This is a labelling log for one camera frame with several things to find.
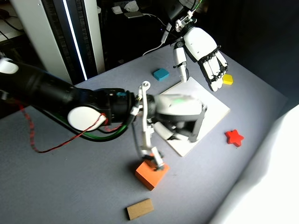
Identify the red star block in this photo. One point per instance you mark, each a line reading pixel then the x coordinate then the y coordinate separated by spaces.
pixel 234 137

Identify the white backdrop sheet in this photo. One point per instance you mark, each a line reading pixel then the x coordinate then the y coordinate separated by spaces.
pixel 268 175

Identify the grey table cloth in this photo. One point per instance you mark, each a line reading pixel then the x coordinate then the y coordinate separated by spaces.
pixel 70 186

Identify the orange block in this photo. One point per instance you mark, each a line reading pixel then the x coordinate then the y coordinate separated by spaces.
pixel 151 176

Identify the yellow block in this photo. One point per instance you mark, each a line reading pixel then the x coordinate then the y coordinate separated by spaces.
pixel 228 79

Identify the white paper pad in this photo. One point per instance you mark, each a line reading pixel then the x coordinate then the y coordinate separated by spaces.
pixel 211 105

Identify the blue block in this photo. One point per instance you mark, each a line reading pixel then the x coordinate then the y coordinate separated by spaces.
pixel 161 74

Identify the white black tower cabinet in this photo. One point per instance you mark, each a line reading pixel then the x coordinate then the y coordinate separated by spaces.
pixel 58 35

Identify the tan wooden block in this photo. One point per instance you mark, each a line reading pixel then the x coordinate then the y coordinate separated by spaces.
pixel 140 209

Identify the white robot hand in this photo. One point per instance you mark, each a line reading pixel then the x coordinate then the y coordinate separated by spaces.
pixel 180 105
pixel 198 43

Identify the grey flat power bank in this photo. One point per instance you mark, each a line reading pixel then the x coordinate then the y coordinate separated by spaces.
pixel 133 14

